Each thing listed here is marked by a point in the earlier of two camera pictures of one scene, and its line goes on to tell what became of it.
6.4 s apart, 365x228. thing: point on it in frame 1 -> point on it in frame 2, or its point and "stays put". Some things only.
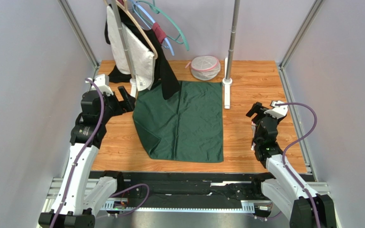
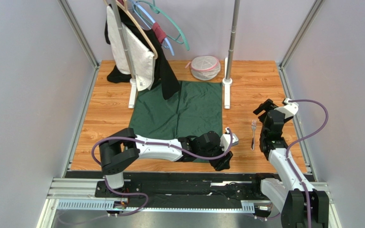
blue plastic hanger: (166, 43) stays put
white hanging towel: (142, 58) stays put
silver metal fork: (253, 126) stays put
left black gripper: (127, 105) -> (223, 163)
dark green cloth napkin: (188, 127) stays put
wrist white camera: (102, 81) -> (225, 140)
